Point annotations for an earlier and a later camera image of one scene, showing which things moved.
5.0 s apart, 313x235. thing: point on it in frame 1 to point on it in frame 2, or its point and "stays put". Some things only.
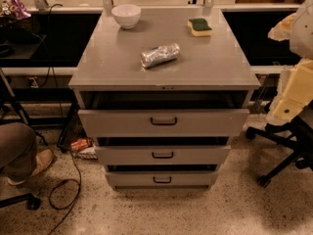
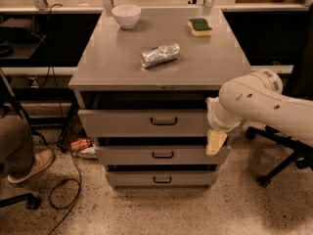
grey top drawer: [164, 122] stays put
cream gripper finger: [282, 31] to [215, 140]
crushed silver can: [159, 55] stays put
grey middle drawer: [162, 155] stays put
